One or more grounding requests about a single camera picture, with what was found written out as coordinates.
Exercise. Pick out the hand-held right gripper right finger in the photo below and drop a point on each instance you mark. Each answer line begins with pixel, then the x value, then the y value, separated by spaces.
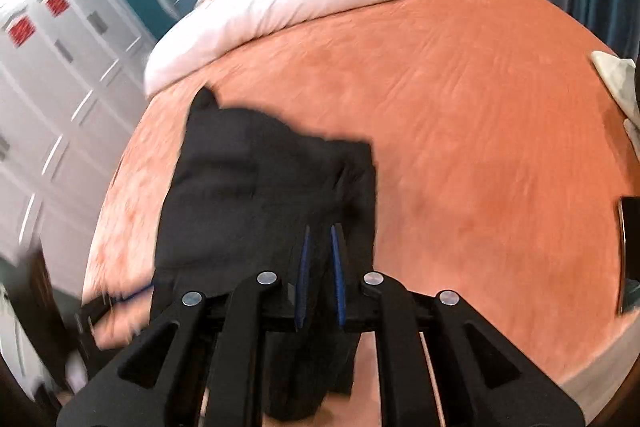
pixel 339 279

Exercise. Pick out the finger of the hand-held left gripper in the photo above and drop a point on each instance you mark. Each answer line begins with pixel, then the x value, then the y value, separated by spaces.
pixel 102 307

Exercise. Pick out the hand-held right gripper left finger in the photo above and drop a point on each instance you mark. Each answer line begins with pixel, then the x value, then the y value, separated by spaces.
pixel 302 279

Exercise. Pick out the black quilted jacket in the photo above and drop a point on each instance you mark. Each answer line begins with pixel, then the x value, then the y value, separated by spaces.
pixel 240 187

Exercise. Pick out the orange plush blanket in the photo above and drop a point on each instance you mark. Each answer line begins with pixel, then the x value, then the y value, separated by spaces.
pixel 475 157

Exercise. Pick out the white wardrobe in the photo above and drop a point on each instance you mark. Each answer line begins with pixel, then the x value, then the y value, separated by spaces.
pixel 50 107

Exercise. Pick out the pale pink duvet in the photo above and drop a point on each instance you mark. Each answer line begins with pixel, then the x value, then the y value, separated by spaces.
pixel 300 7

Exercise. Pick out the red wardrobe sticker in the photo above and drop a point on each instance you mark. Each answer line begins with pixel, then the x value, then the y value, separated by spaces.
pixel 20 33
pixel 56 4

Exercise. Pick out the dark flat object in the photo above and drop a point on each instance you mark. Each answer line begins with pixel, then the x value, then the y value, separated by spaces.
pixel 623 252

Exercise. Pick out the white cloth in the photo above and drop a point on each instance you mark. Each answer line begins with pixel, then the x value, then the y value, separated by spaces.
pixel 617 77

